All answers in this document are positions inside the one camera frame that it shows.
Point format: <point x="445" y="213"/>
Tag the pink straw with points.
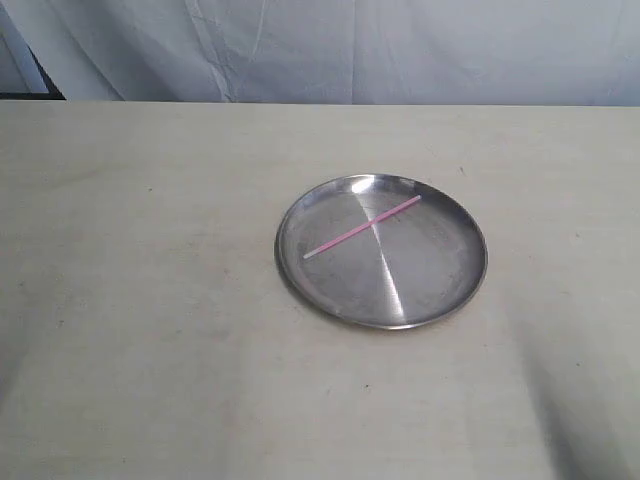
<point x="347" y="235"/>

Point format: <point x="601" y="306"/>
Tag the round stainless steel plate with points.
<point x="416" y="267"/>

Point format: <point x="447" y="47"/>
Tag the white backdrop sheet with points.
<point x="338" y="52"/>

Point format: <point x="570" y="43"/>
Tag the dark frame at left edge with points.
<point x="22" y="76"/>

